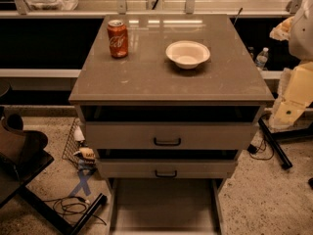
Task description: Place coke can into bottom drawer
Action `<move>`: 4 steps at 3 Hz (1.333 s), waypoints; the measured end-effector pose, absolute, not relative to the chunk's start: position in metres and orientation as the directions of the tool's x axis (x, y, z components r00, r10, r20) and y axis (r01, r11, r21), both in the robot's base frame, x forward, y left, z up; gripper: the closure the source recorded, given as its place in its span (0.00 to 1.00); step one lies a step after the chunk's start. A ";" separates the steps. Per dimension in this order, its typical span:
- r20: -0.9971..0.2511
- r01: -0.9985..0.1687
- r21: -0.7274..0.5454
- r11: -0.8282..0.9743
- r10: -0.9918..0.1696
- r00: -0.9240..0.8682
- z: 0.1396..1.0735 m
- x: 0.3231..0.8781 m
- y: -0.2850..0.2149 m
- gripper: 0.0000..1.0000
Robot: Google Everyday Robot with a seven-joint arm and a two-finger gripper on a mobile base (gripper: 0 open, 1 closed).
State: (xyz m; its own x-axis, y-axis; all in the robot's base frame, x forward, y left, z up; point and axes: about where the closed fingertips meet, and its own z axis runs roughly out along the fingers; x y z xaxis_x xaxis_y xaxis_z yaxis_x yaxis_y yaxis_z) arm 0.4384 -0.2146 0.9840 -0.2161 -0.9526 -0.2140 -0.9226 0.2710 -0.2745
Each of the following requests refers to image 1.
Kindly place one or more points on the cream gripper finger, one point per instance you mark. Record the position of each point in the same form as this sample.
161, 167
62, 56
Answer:
285, 113
282, 31

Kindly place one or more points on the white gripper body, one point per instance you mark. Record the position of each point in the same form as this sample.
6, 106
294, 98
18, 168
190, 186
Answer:
302, 38

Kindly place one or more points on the red coke can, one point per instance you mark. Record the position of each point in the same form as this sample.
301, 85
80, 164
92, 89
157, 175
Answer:
118, 38

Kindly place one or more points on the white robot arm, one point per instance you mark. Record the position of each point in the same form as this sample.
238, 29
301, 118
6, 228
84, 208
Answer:
300, 42

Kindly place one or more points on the grey drawer cabinet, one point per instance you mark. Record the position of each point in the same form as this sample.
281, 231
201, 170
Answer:
146, 87

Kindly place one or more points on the open bottom drawer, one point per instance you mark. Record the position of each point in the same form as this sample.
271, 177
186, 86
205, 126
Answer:
165, 207

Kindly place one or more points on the grey top drawer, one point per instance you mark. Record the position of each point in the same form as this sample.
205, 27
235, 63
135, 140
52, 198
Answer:
183, 136

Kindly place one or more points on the grey drawer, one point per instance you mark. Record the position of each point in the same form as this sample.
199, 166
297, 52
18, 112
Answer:
183, 136
114, 168

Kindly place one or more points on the grey middle drawer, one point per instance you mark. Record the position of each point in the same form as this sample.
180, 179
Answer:
114, 168

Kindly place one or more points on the clear water bottle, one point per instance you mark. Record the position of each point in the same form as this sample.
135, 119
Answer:
262, 58

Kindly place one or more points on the white paper bowl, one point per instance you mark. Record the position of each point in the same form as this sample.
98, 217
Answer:
187, 55

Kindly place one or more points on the blue tape cross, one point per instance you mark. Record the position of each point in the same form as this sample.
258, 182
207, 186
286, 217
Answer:
84, 176

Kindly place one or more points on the black table leg left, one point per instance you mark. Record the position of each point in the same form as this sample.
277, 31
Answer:
67, 214

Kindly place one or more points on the wire mesh basket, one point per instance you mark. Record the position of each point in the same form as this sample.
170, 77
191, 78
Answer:
71, 145

